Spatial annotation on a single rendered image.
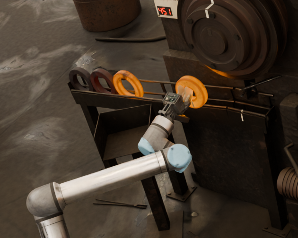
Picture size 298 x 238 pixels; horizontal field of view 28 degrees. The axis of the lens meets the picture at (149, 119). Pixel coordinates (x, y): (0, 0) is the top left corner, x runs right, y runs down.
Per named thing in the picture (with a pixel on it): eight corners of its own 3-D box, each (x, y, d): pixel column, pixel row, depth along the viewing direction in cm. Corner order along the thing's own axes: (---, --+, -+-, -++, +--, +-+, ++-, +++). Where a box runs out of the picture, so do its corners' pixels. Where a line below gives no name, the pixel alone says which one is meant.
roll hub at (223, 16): (198, 60, 252) (183, 1, 236) (255, 70, 234) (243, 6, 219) (190, 67, 249) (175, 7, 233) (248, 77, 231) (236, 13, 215)
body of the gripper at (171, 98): (182, 93, 250) (168, 115, 246) (189, 106, 256) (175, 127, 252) (168, 90, 255) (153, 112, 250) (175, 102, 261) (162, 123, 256)
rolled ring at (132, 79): (107, 78, 314) (111, 75, 315) (128, 106, 317) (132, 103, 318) (123, 68, 298) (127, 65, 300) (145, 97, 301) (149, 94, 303)
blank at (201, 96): (174, 74, 264) (170, 78, 262) (202, 75, 254) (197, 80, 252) (185, 103, 271) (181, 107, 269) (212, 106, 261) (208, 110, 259)
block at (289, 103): (296, 134, 261) (290, 89, 248) (313, 138, 256) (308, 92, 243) (285, 148, 255) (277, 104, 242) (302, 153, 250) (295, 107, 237)
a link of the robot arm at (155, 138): (153, 163, 249) (133, 149, 250) (168, 139, 254) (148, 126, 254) (157, 157, 241) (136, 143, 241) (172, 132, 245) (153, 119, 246)
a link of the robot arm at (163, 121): (172, 138, 250) (154, 132, 256) (178, 129, 252) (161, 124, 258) (164, 125, 244) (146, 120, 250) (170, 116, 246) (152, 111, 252)
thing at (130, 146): (138, 217, 327) (99, 113, 287) (185, 210, 322) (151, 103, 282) (135, 245, 310) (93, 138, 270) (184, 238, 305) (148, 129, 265)
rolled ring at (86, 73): (84, 69, 322) (88, 66, 324) (63, 69, 335) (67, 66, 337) (98, 97, 331) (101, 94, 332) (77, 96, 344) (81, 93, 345)
